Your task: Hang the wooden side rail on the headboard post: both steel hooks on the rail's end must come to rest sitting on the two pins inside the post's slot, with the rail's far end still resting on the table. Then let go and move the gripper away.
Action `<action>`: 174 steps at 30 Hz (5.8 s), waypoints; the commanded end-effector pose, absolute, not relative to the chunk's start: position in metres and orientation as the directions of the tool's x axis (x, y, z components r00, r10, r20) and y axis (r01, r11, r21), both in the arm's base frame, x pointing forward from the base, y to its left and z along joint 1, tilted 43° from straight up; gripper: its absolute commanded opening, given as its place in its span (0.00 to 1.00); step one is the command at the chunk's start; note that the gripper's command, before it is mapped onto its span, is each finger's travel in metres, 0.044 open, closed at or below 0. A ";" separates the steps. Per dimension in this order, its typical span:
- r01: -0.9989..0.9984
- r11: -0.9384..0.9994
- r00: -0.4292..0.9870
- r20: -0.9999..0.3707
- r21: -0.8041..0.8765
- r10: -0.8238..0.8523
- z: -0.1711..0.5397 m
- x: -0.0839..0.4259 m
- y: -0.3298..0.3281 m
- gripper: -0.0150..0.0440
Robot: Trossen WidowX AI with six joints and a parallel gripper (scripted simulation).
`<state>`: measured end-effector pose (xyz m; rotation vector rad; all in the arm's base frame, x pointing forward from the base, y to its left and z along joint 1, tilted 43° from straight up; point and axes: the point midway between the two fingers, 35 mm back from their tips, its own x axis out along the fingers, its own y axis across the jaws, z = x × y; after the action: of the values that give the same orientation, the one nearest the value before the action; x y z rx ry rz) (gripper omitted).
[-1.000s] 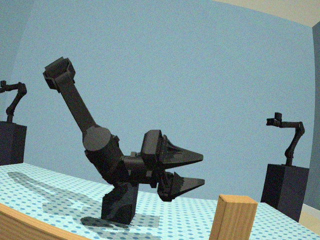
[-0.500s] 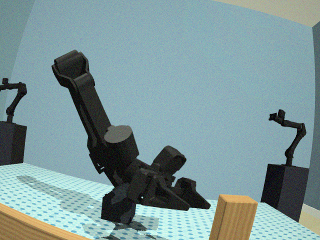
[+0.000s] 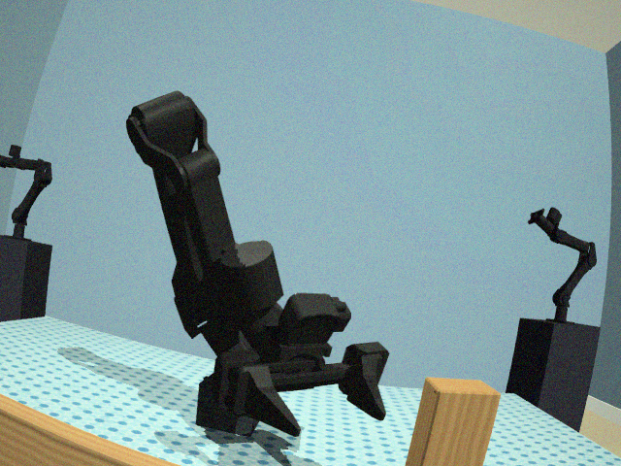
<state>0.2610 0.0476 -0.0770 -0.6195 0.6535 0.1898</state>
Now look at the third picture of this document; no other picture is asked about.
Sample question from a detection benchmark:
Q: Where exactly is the wooden post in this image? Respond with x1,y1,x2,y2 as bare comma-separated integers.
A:
405,377,501,466

